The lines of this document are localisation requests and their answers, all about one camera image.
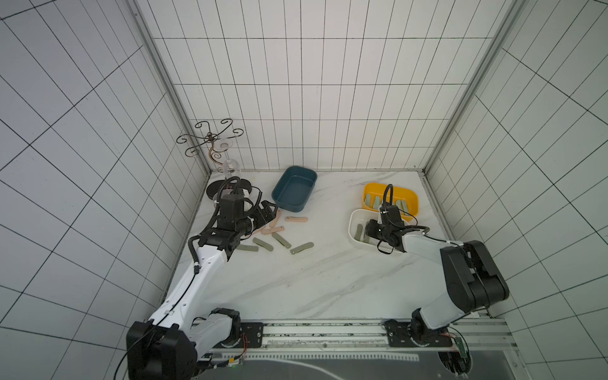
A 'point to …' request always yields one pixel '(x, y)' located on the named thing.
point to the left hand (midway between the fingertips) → (268, 215)
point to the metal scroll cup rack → (209, 138)
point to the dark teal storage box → (294, 188)
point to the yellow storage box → (406, 199)
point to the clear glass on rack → (231, 168)
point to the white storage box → (358, 220)
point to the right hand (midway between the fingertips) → (370, 222)
